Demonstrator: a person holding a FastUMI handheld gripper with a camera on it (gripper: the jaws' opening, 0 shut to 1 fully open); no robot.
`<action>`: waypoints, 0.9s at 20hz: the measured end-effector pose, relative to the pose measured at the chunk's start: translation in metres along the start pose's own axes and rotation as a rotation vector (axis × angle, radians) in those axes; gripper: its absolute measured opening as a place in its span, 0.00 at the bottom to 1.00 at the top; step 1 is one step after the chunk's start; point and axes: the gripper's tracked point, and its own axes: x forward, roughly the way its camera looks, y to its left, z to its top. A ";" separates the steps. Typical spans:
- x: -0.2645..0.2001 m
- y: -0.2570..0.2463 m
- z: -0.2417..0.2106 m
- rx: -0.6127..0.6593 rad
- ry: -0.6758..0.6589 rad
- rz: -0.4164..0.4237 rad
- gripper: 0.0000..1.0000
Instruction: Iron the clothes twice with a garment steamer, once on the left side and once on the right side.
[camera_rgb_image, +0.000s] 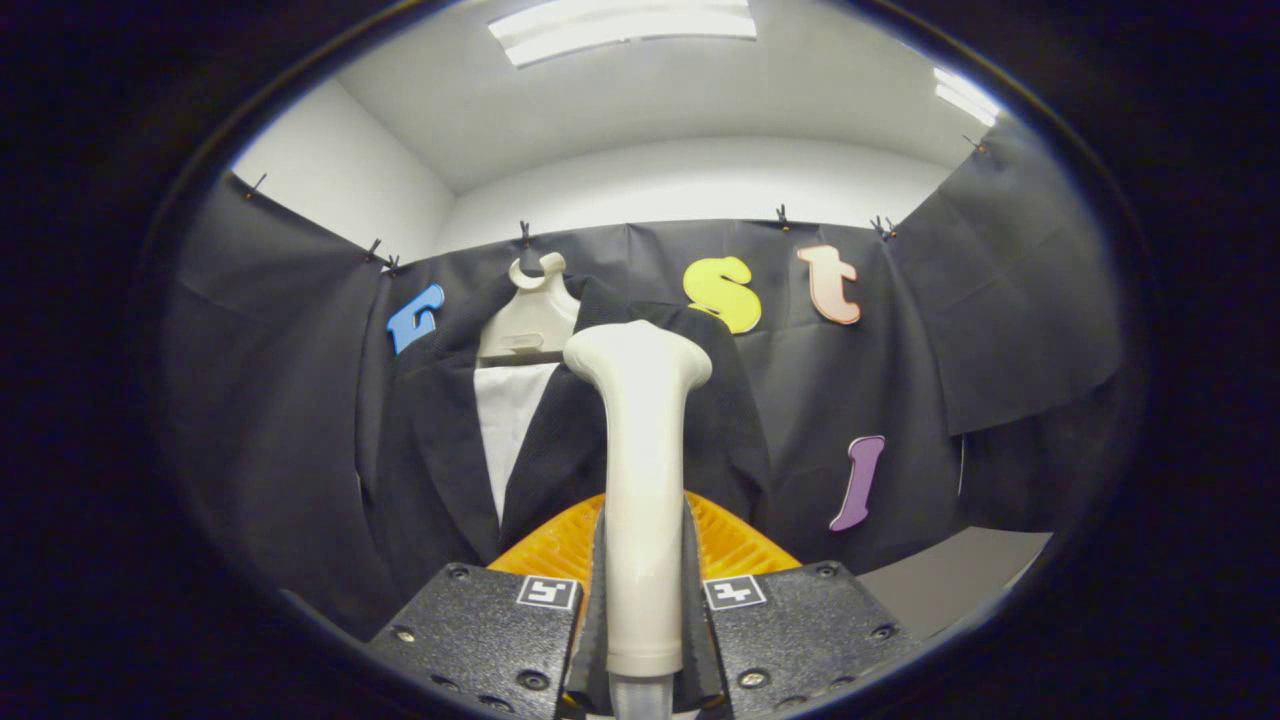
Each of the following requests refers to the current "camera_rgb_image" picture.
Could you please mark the white garment steamer head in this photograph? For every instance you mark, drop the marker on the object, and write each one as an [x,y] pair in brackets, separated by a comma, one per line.
[645,500]

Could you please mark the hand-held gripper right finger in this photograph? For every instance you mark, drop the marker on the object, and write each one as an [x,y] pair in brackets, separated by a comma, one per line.
[800,640]

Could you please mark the grey cabinet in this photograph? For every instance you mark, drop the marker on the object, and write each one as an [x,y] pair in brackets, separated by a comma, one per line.
[950,580]

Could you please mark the small ceiling light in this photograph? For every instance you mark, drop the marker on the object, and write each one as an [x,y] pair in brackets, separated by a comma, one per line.
[965,98]

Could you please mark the white ironing board cover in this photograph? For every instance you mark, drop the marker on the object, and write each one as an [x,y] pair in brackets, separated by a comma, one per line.
[510,420]

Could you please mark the white plastic hanger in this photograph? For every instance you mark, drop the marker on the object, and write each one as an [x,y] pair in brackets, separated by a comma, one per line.
[530,320]

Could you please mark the black backdrop cloth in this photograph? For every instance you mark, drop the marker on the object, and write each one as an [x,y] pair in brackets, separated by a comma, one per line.
[900,380]

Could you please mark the long ceiling light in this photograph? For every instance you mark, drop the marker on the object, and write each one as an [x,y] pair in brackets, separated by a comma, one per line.
[620,30]

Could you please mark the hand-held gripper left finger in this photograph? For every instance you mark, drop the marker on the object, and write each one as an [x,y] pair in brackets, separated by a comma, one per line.
[490,640]

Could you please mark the black suit jacket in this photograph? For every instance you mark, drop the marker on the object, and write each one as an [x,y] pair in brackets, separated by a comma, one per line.
[440,470]

